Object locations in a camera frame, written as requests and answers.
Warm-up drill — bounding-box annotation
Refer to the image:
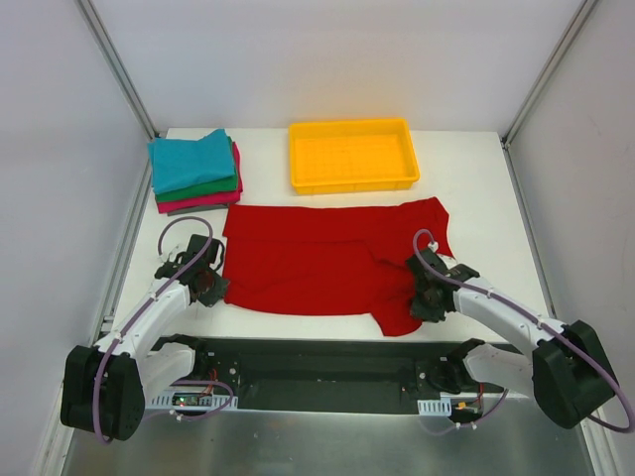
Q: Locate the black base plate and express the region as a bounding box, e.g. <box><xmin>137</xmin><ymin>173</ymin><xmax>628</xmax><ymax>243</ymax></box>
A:
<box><xmin>93</xmin><ymin>334</ymin><xmax>502</xmax><ymax>414</ymax></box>

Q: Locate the right white cable duct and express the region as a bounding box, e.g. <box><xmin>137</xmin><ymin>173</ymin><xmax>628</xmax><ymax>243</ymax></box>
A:
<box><xmin>417</xmin><ymin>398</ymin><xmax>452</xmax><ymax>417</ymax></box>

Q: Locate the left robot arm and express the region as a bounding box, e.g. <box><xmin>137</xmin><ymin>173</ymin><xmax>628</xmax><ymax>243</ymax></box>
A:
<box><xmin>60</xmin><ymin>234</ymin><xmax>228</xmax><ymax>440</ymax></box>

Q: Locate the left aluminium frame post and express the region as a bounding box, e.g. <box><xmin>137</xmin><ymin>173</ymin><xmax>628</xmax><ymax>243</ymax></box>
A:
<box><xmin>75</xmin><ymin>0</ymin><xmax>161</xmax><ymax>140</ymax></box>

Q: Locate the aluminium frame post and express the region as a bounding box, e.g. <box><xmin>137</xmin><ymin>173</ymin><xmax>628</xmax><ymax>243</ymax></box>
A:
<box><xmin>500</xmin><ymin>0</ymin><xmax>602</xmax><ymax>145</ymax></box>
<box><xmin>75</xmin><ymin>0</ymin><xmax>161</xmax><ymax>140</ymax></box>

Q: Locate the left white cable duct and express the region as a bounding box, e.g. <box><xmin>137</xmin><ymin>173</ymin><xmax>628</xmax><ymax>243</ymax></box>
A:
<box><xmin>145</xmin><ymin>391</ymin><xmax>238</xmax><ymax>412</ymax></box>

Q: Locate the aluminium front rail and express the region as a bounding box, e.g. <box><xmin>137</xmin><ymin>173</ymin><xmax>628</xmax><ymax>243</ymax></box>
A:
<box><xmin>63</xmin><ymin>346</ymin><xmax>604</xmax><ymax>398</ymax></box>

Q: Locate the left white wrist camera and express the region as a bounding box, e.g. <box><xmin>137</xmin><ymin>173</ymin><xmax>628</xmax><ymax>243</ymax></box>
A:
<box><xmin>159</xmin><ymin>244</ymin><xmax>183</xmax><ymax>264</ymax></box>

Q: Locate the folded green t shirt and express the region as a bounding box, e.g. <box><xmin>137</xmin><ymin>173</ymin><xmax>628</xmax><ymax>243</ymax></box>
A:
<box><xmin>154</xmin><ymin>140</ymin><xmax>239</xmax><ymax>203</ymax></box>

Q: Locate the yellow plastic bin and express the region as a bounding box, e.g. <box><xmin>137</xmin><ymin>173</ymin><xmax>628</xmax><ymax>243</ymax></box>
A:
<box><xmin>288</xmin><ymin>118</ymin><xmax>421</xmax><ymax>195</ymax></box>

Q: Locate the folded magenta t shirt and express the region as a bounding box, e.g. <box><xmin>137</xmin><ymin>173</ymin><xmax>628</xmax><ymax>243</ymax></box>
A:
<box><xmin>157</xmin><ymin>142</ymin><xmax>245</xmax><ymax>215</ymax></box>

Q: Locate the white cable duct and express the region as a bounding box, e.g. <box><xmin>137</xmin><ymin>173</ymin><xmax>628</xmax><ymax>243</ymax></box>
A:
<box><xmin>417</xmin><ymin>398</ymin><xmax>452</xmax><ymax>417</ymax></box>
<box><xmin>145</xmin><ymin>391</ymin><xmax>238</xmax><ymax>412</ymax></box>

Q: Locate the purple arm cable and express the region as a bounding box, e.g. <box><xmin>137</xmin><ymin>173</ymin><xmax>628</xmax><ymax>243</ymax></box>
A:
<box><xmin>93</xmin><ymin>216</ymin><xmax>215</xmax><ymax>445</ymax></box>
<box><xmin>413</xmin><ymin>228</ymin><xmax>635</xmax><ymax>432</ymax></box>

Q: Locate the folded grey t shirt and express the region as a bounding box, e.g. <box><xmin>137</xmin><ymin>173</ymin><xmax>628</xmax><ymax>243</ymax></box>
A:
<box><xmin>166</xmin><ymin>201</ymin><xmax>236</xmax><ymax>216</ymax></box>

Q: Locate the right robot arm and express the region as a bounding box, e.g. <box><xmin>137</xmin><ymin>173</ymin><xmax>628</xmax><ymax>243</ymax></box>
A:
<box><xmin>407</xmin><ymin>249</ymin><xmax>618</xmax><ymax>428</ymax></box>

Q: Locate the red t shirt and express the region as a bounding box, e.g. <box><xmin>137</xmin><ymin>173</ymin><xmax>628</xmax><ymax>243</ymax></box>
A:
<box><xmin>223</xmin><ymin>197</ymin><xmax>452</xmax><ymax>337</ymax></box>

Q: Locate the folded teal t shirt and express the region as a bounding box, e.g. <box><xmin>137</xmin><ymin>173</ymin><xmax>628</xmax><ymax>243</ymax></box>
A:
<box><xmin>148</xmin><ymin>129</ymin><xmax>236</xmax><ymax>194</ymax></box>

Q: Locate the right aluminium frame post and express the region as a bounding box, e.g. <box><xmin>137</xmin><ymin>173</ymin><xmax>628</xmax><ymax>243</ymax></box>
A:
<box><xmin>500</xmin><ymin>0</ymin><xmax>602</xmax><ymax>145</ymax></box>

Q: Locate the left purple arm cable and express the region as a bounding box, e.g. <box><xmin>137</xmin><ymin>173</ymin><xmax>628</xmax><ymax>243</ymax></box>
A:
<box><xmin>93</xmin><ymin>216</ymin><xmax>215</xmax><ymax>445</ymax></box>

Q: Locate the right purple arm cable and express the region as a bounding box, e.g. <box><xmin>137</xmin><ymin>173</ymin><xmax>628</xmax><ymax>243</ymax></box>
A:
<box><xmin>413</xmin><ymin>228</ymin><xmax>635</xmax><ymax>432</ymax></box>

